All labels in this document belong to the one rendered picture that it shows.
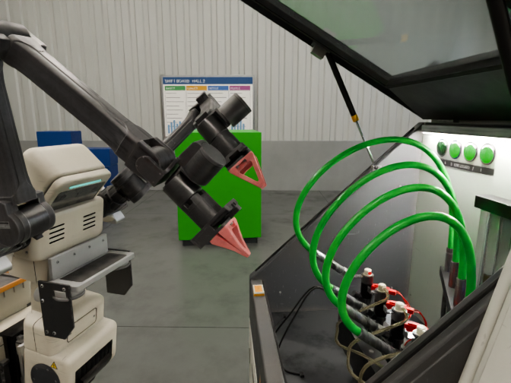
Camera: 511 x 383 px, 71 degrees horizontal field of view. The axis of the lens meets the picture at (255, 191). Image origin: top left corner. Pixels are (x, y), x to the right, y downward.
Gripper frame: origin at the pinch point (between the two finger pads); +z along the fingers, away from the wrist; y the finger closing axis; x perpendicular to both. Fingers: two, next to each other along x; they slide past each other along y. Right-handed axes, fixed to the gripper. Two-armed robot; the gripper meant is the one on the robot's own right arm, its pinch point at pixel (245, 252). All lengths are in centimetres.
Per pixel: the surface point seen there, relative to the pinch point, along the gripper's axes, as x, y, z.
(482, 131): 26, 50, 20
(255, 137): 331, -36, -48
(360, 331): -7.2, 7.4, 22.0
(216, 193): 319, -110, -35
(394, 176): 54, 31, 21
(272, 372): 1.0, -15.2, 21.9
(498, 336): -17.7, 23.8, 27.9
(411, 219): -5.6, 26.1, 13.6
